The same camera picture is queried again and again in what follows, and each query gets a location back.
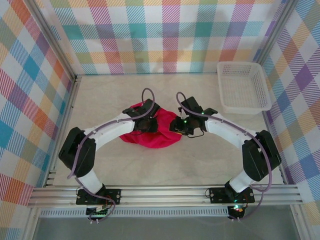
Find white plastic basket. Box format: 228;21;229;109
216;61;273;116

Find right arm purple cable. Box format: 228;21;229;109
176;91;274;222

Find slotted grey cable duct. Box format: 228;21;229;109
39;208;231;218

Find aluminium frame post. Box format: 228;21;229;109
24;0;78;79
254;0;301;66

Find red t-shirt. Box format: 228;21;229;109
119;101;185;150

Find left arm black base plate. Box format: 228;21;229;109
75;188;122;206

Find aluminium frame leg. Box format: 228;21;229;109
289;204;308;240
22;206;42;240

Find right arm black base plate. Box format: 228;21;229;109
208;186;256;204

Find wide aluminium mounting beam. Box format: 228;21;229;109
26;184;305;208

